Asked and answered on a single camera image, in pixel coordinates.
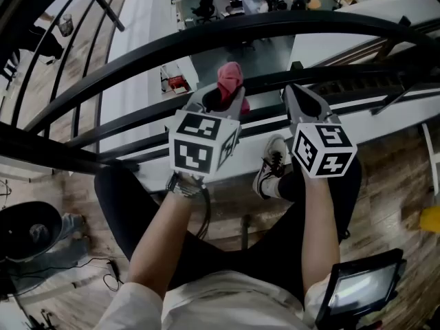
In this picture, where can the person's right forearm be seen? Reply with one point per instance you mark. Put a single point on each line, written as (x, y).
(319, 232)

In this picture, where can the pink cloth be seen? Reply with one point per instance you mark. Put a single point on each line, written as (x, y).
(230, 77)

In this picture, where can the person's leg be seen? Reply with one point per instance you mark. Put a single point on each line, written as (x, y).
(120, 205)
(282, 246)

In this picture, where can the red plastic crate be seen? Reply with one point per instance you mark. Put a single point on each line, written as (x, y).
(177, 82)

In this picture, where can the black wrist-mounted screen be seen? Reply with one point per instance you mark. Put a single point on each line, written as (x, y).
(361, 287)

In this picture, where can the wooden staircase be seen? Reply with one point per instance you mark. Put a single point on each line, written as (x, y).
(361, 52)

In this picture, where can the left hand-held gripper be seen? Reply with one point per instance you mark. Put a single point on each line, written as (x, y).
(192, 153)

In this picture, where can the black stool leg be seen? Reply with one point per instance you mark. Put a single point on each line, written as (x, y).
(245, 232)

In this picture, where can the person's right sneaker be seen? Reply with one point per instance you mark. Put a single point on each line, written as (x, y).
(271, 163)

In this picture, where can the person's left forearm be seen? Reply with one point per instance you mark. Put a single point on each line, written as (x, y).
(161, 246)

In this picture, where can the black metal railing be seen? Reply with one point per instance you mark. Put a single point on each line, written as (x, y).
(206, 34)

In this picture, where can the black round machine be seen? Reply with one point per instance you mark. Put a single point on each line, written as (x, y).
(20, 229)

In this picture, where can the round orange table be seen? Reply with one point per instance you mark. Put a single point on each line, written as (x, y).
(314, 2)

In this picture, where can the person's white shirt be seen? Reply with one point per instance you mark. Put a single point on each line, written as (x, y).
(223, 304)

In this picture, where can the yellow plastic object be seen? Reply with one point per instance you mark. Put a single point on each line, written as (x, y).
(431, 220)

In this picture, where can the white metal frame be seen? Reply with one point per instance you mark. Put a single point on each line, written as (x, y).
(432, 156)

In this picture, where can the white office desk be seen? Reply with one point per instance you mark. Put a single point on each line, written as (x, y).
(252, 2)

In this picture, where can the person's left leg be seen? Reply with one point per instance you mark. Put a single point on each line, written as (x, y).
(120, 205)

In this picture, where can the person's right leg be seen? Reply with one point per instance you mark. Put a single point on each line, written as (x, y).
(282, 246)

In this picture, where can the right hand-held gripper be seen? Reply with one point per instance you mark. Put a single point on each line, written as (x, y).
(323, 150)

